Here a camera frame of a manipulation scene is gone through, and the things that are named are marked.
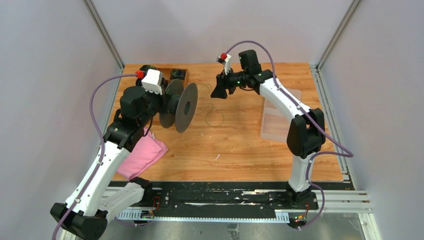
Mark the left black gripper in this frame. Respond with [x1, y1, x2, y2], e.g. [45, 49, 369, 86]
[138, 85, 171, 127]

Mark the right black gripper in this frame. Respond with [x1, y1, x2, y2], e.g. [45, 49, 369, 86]
[211, 66, 249, 100]

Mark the thin green wire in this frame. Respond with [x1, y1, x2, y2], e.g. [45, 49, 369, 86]
[195, 84, 225, 127]

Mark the black cable spool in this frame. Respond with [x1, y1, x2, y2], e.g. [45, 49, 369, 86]
[159, 79, 198, 133]

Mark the clear plastic box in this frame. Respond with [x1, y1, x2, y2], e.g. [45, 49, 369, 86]
[260, 85, 302, 143]

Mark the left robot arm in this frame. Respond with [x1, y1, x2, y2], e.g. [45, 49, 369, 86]
[50, 86, 184, 240]

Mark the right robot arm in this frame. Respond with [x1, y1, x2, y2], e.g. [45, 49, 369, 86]
[210, 49, 326, 209]

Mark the wooden compartment tray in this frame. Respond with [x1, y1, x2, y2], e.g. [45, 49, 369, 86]
[157, 67, 189, 89]

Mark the pink cloth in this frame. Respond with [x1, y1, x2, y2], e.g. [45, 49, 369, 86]
[116, 132, 168, 180]

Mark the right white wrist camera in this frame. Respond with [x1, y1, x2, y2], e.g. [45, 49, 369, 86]
[216, 52, 232, 75]

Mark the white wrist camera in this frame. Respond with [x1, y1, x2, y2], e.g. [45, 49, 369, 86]
[216, 52, 232, 75]
[141, 69, 163, 95]

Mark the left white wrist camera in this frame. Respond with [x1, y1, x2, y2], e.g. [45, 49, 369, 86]
[141, 69, 163, 95]

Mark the coiled cable top right compartment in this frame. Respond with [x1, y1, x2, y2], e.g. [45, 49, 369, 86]
[170, 68, 186, 81]

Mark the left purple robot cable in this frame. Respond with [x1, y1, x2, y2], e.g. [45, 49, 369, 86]
[51, 70, 157, 240]

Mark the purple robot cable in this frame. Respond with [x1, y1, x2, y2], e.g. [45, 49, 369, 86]
[51, 70, 157, 240]
[220, 40, 355, 230]

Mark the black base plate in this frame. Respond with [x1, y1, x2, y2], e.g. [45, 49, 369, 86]
[105, 180, 355, 220]

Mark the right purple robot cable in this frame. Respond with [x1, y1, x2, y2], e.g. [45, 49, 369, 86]
[220, 40, 355, 230]

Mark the slotted aluminium cable duct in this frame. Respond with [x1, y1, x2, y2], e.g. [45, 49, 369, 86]
[115, 208, 290, 224]

